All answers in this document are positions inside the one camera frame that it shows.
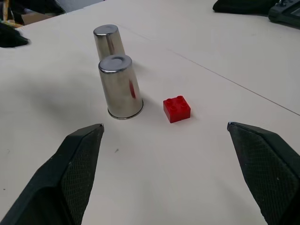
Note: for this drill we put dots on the black handheld controller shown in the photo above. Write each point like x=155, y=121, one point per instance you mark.
x=284, y=12

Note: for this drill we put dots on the brown cardboard box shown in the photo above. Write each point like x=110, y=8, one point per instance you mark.
x=32, y=18

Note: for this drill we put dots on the black cloth bundle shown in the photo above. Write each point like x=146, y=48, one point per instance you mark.
x=10, y=37

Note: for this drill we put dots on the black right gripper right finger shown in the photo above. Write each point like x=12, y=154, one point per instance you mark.
x=264, y=171

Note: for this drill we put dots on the black fabric bag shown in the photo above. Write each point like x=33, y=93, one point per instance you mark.
x=241, y=7

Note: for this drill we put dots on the inverted stainless steel cup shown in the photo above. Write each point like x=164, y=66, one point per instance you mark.
x=108, y=41
x=122, y=91

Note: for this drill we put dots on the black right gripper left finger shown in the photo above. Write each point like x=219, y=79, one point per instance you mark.
x=58, y=178

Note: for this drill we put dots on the small red toy block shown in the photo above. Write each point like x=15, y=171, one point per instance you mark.
x=177, y=109

